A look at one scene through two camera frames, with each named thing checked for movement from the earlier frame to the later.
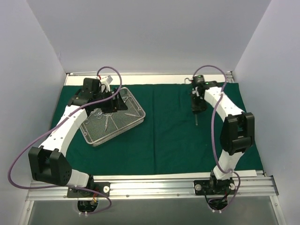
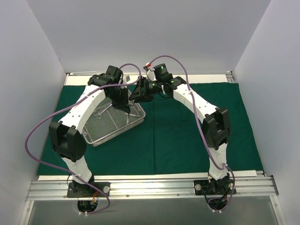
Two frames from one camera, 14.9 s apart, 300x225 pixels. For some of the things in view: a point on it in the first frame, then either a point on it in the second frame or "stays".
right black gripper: (198, 108) -> (140, 88)
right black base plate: (225, 187) stays
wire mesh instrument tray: (97, 127) stays
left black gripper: (116, 103) -> (122, 103)
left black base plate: (102, 187) stays
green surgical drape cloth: (174, 139) stays
